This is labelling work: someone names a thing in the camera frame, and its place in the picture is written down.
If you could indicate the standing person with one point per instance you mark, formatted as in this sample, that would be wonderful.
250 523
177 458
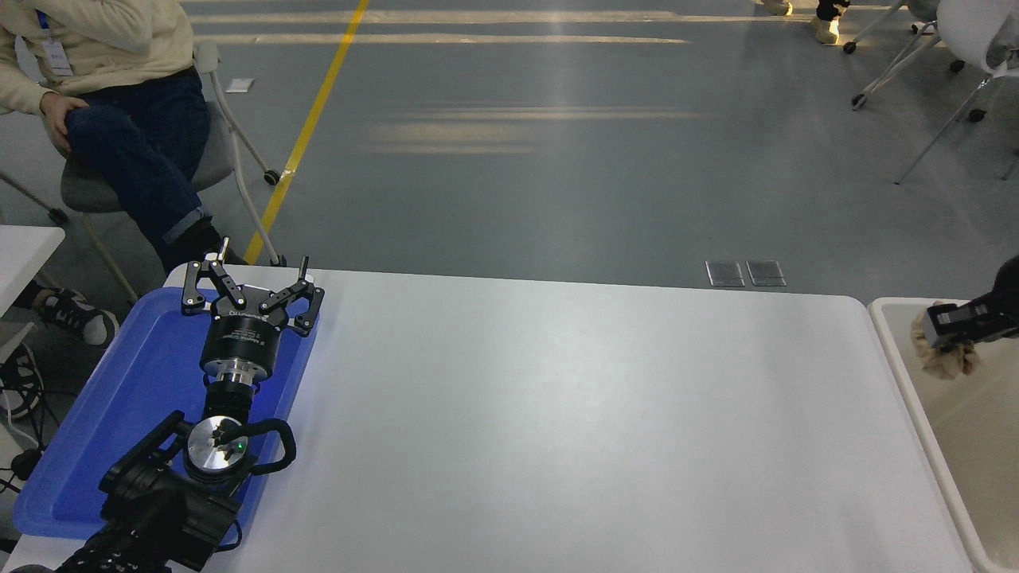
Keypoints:
826 30

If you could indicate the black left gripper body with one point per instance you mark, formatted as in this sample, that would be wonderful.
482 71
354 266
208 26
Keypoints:
239 338

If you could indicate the large pale bin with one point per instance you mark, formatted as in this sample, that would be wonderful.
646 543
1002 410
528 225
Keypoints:
979 446

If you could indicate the grey chair with white frame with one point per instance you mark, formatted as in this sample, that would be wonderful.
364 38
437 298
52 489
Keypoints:
87 191

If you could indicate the small white side table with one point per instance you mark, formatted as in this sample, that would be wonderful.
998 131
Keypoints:
24 255

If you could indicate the black and white sneaker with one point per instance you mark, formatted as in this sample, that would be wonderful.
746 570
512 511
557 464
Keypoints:
80 318

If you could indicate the white id badge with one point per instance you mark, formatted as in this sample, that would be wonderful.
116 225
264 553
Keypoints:
57 58

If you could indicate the black power plug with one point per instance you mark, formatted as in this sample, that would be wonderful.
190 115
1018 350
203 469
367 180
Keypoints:
28 464

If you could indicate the blue plastic tray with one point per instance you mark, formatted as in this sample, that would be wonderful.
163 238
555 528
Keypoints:
119 398

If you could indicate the seated person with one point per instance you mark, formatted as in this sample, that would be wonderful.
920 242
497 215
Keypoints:
135 135

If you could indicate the white shell chair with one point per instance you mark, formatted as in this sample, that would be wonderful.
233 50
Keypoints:
967 32

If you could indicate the white paper scrap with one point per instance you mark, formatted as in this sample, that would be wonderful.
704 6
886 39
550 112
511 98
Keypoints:
239 84

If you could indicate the wheeled chair with grey seat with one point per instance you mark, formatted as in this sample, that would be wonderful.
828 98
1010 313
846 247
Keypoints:
923 8

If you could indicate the tan paper ball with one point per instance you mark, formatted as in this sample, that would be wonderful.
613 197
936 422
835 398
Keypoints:
951 366

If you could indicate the person's right hand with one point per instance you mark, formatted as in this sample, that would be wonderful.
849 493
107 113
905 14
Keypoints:
60 111

